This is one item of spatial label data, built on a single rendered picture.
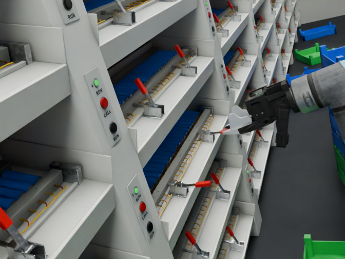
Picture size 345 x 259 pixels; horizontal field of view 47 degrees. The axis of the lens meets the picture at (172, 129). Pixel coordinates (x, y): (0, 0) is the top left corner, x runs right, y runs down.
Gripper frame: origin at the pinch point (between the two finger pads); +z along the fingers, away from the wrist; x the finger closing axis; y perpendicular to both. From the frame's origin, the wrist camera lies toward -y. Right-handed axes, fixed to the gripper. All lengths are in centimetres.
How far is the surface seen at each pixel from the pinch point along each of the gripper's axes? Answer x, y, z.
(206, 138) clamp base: 0.9, 0.5, 6.8
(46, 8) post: 52, 44, -6
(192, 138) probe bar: 4.7, 3.3, 8.7
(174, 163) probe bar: 18.3, 3.7, 9.4
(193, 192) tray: 24.5, -2.4, 5.4
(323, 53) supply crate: -53, -4, -25
